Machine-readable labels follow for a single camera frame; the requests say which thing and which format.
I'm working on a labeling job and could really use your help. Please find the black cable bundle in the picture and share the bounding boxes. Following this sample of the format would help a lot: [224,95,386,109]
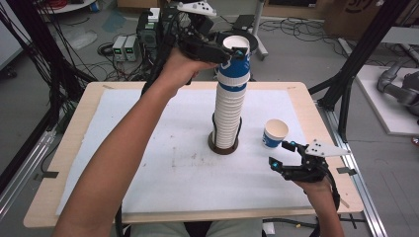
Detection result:
[0,0,98,132]

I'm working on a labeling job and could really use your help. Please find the aluminium floor rail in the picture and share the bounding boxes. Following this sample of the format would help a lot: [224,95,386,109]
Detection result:
[0,129,57,219]
[315,102,389,237]

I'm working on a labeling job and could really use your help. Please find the white round table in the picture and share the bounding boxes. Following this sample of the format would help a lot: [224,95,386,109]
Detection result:
[39,0,97,15]

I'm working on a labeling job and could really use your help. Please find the clear plastic bag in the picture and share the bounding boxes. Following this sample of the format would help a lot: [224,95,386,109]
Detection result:
[63,28,99,51]

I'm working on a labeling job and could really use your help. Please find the cardboard box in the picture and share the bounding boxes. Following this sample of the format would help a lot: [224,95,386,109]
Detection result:
[324,0,384,41]

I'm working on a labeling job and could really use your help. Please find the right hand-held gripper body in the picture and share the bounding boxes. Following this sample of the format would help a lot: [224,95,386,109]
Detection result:
[280,138,352,184]

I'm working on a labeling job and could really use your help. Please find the black wire cup holder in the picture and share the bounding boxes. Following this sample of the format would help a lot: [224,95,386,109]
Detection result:
[208,113,243,156]

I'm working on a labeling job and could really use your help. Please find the white metal stand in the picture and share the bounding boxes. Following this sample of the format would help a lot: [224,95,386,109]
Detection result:
[251,0,270,61]

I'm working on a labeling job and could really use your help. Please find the grey power supply unit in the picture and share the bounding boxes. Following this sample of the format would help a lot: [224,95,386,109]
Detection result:
[112,35,128,62]
[124,34,140,62]

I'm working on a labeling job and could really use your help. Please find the blue banded paper cup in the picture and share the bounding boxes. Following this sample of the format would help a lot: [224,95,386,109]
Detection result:
[262,118,290,149]
[217,35,252,80]

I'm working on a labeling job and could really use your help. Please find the stack of white paper cups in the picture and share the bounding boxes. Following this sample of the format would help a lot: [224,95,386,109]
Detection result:
[211,73,250,150]

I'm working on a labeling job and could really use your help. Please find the person's right hand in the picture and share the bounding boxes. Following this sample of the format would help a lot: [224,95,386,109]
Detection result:
[293,177,334,198]

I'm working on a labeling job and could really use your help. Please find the person's left hand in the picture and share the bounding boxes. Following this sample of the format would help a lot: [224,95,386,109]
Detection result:
[154,48,219,99]

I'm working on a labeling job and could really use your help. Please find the black power supply box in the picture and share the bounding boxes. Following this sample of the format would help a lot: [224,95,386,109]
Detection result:
[136,8,162,44]

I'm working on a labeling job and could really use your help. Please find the black tape strip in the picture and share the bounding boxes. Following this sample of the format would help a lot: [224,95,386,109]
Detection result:
[336,166,358,177]
[33,171,59,182]

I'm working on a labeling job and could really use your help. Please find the white table mat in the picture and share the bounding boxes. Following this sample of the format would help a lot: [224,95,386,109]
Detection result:
[55,88,312,215]

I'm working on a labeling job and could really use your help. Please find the black floor cables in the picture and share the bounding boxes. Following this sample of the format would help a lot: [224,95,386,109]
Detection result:
[260,16,344,43]

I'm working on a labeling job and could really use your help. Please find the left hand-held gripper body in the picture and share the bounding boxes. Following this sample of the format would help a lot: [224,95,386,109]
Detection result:
[166,0,232,64]

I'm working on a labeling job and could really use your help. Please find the white power adapter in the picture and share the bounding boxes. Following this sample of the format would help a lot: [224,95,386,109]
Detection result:
[147,7,162,23]

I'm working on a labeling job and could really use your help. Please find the black aluminium frame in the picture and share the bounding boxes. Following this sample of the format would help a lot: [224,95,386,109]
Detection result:
[309,0,413,143]

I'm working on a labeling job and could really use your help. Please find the white floor board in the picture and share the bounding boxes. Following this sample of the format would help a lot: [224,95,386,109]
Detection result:
[355,63,419,136]

